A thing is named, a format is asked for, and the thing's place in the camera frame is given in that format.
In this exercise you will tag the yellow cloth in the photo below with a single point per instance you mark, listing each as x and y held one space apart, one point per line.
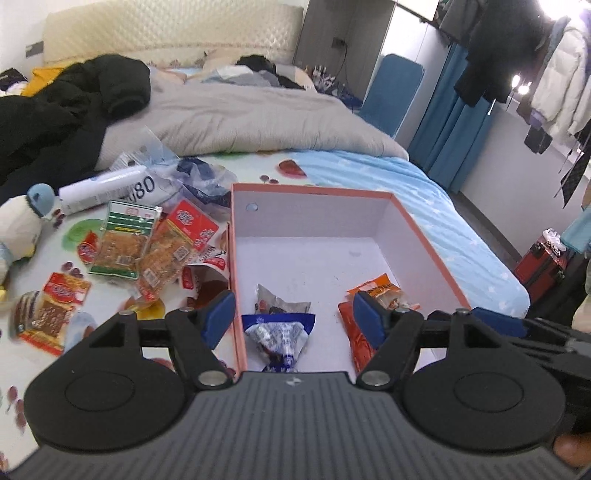
44 79

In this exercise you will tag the grey wall plate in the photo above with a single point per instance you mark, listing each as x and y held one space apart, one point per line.
33 47

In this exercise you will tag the green label snack packet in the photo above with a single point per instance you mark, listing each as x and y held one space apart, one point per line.
122 240

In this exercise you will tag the white numbered plastic bag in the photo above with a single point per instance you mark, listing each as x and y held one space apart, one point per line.
145 187

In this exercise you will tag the dark hanging garment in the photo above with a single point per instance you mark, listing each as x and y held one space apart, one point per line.
538 138

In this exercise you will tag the red label clear snack packet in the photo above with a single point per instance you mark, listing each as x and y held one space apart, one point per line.
180 244

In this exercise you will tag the orange snack packet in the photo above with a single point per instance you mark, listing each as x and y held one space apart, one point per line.
355 337

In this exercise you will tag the grey hanging hoodie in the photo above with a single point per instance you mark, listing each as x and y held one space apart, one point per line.
461 18

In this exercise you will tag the black wall socket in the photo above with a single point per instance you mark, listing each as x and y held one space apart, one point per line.
339 44

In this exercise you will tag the grey duvet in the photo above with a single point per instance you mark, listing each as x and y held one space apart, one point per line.
258 120

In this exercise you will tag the floral pillow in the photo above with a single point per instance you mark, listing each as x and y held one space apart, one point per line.
212 60

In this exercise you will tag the red white torn snack packet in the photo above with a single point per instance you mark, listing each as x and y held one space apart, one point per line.
203 272

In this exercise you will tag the cream quilted headboard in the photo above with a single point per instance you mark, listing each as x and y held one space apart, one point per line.
175 32

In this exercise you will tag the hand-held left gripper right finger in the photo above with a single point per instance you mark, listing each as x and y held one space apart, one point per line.
369 318

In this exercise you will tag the white tube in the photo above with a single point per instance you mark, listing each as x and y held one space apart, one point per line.
97 187

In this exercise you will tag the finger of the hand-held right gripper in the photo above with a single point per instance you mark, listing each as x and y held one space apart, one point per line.
498 321

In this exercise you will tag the grey dark printed snack packet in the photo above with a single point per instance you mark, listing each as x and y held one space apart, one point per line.
279 300

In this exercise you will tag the black hanging coat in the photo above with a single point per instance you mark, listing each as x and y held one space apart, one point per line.
503 46

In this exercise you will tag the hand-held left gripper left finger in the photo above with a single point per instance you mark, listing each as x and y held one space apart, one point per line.
219 318

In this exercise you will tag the black jacket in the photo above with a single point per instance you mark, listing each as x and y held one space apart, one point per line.
69 106

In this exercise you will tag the blue curtain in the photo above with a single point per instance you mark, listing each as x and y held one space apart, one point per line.
448 134

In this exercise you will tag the white puffer jacket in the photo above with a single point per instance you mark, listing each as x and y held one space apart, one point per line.
561 78

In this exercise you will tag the dark clothes heap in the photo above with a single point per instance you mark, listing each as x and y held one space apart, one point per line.
258 71

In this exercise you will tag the small red snack packet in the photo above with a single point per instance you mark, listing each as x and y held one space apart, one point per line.
87 249

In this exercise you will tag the blue printed plastic bag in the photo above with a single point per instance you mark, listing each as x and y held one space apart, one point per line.
203 177

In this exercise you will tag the small bottles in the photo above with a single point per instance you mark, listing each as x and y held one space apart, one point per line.
321 74

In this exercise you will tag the blue silver snack packet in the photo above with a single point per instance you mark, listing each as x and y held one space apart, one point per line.
277 341

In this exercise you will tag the person's right hand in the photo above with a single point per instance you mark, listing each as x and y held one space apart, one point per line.
572 452

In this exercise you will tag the red bordered strip snack packet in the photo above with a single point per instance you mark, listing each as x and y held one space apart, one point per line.
57 311

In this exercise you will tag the plush penguin toy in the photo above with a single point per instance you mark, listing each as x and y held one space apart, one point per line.
18 226

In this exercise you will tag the blue chair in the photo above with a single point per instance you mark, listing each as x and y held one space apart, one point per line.
392 92

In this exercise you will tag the clear plastic bag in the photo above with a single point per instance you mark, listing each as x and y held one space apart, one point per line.
147 152

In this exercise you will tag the orange cardboard box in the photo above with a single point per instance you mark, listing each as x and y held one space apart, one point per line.
314 258

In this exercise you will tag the red suitcase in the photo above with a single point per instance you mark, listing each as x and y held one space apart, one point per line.
542 267

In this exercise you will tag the pile of folded clothes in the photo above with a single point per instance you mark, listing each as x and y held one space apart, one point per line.
10 81

